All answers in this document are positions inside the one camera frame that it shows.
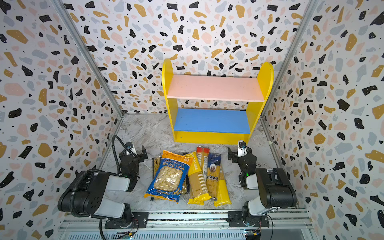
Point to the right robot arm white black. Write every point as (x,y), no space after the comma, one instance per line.
(274,187)

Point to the blue orange orecchiette bag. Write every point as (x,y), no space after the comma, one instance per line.
(170,176)

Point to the dark blue spaghetti pack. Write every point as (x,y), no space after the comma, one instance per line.
(213,174)

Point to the clear black penne bag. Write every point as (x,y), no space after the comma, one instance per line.
(156,163)

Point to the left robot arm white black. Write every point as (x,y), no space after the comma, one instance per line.
(86,195)

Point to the red spaghetti pack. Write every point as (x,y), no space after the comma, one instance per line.
(203,157)

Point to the left aluminium corner post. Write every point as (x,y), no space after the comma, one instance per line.
(65,16)

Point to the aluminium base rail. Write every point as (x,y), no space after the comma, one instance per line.
(288,224)

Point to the right aluminium corner post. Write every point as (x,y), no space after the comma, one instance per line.
(290,54)

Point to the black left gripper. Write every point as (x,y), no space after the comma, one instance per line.
(135,156)

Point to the yellow shelf pink blue boards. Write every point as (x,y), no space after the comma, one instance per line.
(210,126)

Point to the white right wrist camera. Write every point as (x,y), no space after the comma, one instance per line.
(242,149)

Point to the yellow Pastatime spaghetti pack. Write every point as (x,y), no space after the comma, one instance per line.
(198,188)

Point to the plain yellow spaghetti pack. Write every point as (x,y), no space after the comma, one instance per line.
(223,197)

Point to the aluminium corner post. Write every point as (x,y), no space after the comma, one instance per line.
(290,54)
(65,16)

